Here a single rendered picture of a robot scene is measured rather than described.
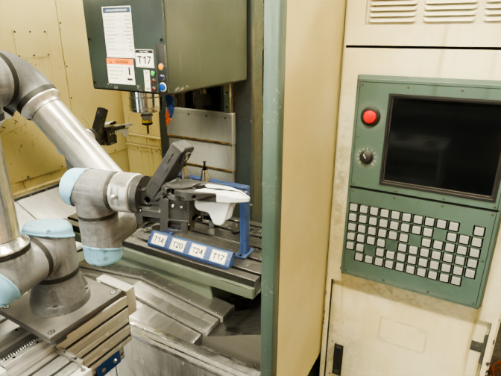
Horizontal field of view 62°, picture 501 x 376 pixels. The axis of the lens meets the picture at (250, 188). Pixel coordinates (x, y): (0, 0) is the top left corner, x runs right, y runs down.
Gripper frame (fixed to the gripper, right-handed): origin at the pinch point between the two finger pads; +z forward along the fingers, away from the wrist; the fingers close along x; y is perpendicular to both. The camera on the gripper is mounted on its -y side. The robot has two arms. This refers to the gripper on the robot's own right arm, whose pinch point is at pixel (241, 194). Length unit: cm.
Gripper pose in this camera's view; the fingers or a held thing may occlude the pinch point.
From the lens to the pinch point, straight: 71.2
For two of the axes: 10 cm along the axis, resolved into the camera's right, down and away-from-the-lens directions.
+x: -2.9, 2.0, -9.4
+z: 9.6, 1.0, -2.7
